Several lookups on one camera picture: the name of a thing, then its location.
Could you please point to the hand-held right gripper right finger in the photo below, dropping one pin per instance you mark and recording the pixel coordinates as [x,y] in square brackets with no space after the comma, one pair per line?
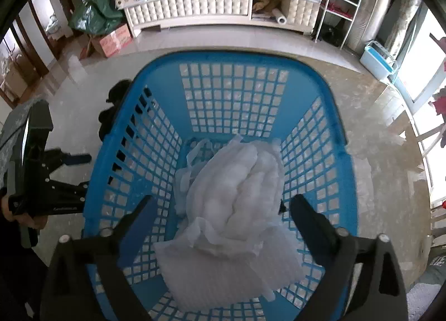
[308,221]

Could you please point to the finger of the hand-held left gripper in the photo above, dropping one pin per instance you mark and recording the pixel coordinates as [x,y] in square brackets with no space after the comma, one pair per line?
[59,195]
[78,159]

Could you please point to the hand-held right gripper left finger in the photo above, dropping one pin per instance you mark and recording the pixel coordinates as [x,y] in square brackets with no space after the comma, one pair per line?
[139,218]

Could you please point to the black cloth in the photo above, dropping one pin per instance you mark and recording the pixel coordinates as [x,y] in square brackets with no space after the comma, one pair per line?
[116,92]

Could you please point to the white towel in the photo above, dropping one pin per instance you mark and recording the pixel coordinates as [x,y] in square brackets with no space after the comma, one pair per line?
[216,279]

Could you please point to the blue plastic basket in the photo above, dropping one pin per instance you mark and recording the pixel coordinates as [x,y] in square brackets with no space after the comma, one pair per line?
[226,58]

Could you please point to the person's left forearm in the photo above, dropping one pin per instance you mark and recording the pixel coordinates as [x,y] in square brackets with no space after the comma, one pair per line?
[17,272]

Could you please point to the person's left hand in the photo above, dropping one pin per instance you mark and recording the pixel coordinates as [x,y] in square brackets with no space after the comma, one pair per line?
[29,221]

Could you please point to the chair with grey lace cover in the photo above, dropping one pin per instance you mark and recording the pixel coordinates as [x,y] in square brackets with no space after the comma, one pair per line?
[10,139]

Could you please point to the cardboard box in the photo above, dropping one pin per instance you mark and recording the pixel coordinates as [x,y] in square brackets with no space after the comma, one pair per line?
[115,40]

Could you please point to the green plastic bag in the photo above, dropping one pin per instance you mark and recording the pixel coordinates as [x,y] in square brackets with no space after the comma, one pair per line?
[94,12]

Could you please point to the blue and white plastic box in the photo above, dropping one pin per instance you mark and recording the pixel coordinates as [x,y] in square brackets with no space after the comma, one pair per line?
[376,61]

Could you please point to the pile of clothes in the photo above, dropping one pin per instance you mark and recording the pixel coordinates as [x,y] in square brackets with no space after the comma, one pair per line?
[439,101]

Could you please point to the black bag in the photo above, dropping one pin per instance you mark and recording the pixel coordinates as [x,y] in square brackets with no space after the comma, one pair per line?
[329,36]

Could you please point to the white television cabinet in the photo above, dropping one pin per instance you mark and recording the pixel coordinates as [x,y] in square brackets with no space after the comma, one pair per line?
[209,5]

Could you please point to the glass balcony door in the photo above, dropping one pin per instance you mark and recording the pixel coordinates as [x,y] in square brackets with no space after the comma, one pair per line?
[428,56]

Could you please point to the white paper roll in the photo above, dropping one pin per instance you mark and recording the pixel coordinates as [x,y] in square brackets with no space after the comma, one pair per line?
[278,16]

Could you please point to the tower air conditioner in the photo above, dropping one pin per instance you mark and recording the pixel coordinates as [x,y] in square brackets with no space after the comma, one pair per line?
[369,17]

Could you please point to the white metal rack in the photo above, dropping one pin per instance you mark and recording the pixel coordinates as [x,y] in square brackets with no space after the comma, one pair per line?
[329,3]

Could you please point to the patterned curtain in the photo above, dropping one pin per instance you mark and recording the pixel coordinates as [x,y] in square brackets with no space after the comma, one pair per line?
[406,24]

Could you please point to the brown paper bag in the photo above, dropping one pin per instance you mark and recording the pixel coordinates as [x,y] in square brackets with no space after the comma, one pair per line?
[266,3]

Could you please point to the brown wooden door frame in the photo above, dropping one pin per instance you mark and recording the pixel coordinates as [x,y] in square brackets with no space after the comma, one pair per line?
[62,17]

